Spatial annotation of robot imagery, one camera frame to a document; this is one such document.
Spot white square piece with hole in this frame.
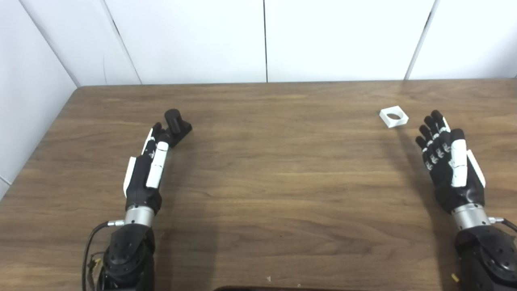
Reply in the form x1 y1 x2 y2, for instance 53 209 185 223
379 105 409 129

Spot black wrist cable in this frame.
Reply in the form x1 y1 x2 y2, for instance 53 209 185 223
82 219 126 291
489 217 517 233

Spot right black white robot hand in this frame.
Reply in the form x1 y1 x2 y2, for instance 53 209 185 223
415 110 486 214

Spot black peg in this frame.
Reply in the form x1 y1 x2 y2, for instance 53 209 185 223
164 108 193 148

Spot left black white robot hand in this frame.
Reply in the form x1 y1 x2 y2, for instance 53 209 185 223
122 121 172 215

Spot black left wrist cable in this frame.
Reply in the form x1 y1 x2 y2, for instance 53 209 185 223
82 219 126 291

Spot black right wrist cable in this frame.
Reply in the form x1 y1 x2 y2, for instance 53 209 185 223
489 217 517 233

